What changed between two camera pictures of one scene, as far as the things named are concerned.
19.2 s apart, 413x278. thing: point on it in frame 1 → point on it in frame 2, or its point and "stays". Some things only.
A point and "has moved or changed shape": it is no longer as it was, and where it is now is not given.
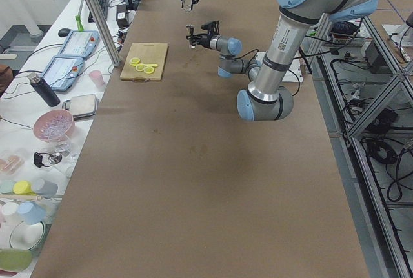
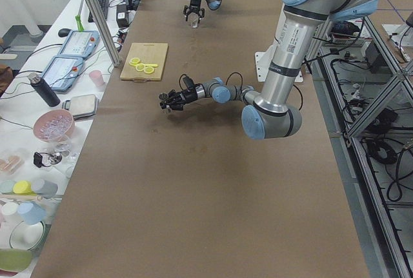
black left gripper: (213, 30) → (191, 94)
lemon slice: (140, 67) stays
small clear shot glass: (187, 4) has moved or changed shape
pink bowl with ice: (53, 125) stays
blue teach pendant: (61, 71) stays
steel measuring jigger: (190, 28) → (164, 104)
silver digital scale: (81, 106) stays
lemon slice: (148, 69) stays
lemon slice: (134, 61) stays
